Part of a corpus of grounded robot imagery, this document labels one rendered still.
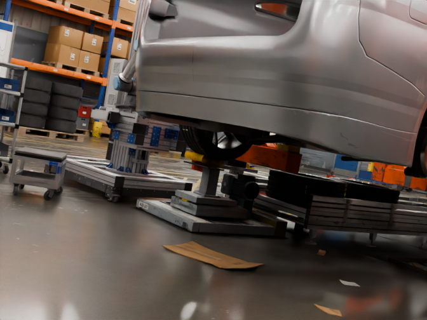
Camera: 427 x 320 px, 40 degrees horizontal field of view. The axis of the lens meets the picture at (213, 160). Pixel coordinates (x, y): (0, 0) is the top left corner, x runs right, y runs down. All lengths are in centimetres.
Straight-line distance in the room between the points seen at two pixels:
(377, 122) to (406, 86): 24
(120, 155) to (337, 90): 316
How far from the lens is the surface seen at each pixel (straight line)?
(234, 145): 462
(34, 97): 1158
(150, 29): 379
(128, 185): 497
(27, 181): 454
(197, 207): 438
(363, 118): 261
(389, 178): 641
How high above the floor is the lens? 75
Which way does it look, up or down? 3 degrees down
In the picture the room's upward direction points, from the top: 10 degrees clockwise
